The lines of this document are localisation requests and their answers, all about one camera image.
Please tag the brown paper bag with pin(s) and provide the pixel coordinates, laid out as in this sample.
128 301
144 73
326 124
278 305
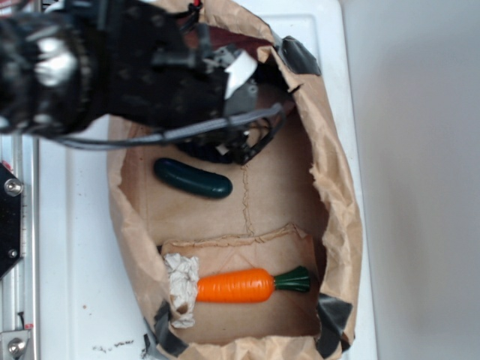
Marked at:
293 205

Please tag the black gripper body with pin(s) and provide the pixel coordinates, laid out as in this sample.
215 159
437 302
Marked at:
161 70

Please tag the dark green toy cucumber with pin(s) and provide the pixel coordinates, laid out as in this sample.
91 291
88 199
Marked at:
191 179

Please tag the orange toy carrot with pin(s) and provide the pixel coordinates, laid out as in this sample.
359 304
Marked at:
250 285

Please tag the black metal bracket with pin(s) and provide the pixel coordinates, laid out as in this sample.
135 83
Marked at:
10 219

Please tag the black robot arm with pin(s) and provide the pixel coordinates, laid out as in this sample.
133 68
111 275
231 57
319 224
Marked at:
66 67

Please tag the crumpled white paper ball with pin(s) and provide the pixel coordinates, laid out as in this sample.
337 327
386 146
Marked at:
183 273

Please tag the aluminium frame rail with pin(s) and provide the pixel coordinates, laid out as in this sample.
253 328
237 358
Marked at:
19 290

